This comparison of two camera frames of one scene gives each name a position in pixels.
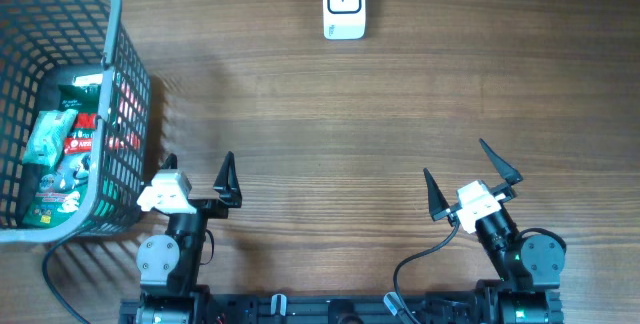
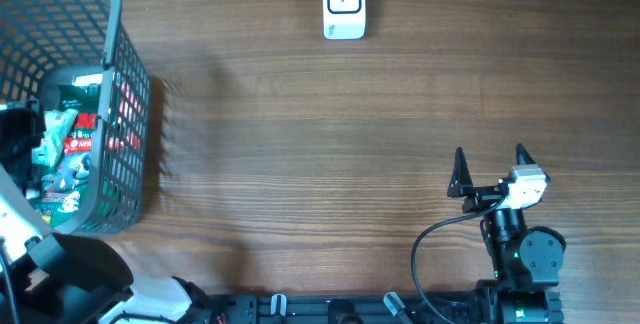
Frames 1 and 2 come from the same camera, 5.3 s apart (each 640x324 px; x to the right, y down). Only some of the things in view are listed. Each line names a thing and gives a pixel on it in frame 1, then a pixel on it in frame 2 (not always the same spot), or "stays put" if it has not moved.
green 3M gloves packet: [60, 191] stays put
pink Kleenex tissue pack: [127, 131] stays put
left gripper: [229, 194] -> [36, 125]
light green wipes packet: [48, 135] stays put
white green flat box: [87, 79] stays put
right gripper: [504, 191] -> [461, 185]
